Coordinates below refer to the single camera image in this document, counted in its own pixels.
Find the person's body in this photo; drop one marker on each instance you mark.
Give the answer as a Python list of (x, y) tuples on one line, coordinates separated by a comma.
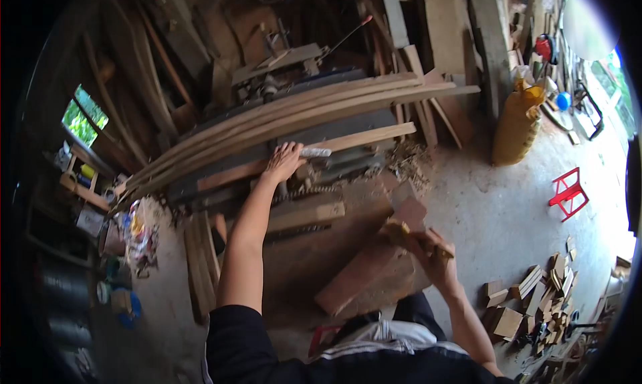
[(351, 356)]

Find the large reddish wooden board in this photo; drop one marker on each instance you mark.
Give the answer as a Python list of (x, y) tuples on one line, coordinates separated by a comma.
[(368, 268)]

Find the yellow plastic jerry can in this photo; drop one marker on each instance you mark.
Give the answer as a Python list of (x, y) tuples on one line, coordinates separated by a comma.
[(516, 125)]

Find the bundle of planks on floor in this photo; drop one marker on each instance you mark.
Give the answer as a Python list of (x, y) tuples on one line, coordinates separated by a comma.
[(201, 263)]

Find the small wooden offcut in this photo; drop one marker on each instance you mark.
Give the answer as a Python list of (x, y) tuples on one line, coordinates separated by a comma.
[(401, 231)]

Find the pile of colourful packets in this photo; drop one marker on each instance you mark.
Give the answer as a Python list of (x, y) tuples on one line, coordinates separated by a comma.
[(140, 236)]

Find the person's left thumb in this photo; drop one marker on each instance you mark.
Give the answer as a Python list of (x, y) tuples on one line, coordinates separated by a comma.
[(300, 162)]

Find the cluttered wooden shelf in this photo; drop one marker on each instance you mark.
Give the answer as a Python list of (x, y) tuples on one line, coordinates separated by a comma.
[(85, 181)]

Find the leaning wooden boards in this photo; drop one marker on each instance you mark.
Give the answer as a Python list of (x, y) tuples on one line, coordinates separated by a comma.
[(431, 43)]

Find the blue plastic cup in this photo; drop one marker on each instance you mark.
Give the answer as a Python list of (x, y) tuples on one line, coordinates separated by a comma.
[(563, 101)]

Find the white rough stick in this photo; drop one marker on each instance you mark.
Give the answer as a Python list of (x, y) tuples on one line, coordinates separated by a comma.
[(316, 152)]

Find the grey wood planer machine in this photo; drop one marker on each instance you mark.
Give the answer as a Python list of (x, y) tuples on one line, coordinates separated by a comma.
[(301, 143)]

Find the person's legs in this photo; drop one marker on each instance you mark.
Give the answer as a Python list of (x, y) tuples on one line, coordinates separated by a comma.
[(419, 313)]

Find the stack of curved wooden slats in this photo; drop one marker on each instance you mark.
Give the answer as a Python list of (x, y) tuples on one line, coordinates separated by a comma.
[(281, 118)]

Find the short pale wooden beam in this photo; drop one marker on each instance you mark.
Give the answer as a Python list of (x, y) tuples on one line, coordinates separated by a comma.
[(307, 216)]

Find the window with green view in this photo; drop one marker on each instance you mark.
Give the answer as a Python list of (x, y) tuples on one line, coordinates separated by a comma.
[(84, 115)]

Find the long straight wooden plank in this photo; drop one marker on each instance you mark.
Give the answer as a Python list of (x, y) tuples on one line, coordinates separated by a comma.
[(326, 148)]

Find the red round tool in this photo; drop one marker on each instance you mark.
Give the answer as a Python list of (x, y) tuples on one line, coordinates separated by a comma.
[(544, 47)]

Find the person's right hand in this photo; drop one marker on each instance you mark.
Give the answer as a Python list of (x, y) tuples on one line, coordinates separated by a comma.
[(432, 263)]

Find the person's left fingers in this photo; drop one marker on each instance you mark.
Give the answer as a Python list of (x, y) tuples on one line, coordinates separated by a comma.
[(289, 148)]

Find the person's left hand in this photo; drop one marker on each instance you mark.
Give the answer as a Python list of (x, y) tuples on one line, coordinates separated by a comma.
[(282, 166)]

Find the person's right fingers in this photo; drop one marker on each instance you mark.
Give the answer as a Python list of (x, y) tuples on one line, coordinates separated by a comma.
[(424, 241)]

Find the red plastic stool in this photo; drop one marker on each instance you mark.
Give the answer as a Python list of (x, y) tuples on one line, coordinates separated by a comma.
[(321, 340), (568, 193)]

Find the pile of wood shavings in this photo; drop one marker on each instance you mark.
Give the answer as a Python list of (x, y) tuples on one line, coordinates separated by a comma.
[(409, 163)]

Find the pile of small wood blocks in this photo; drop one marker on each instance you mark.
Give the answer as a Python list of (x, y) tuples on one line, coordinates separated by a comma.
[(539, 301)]

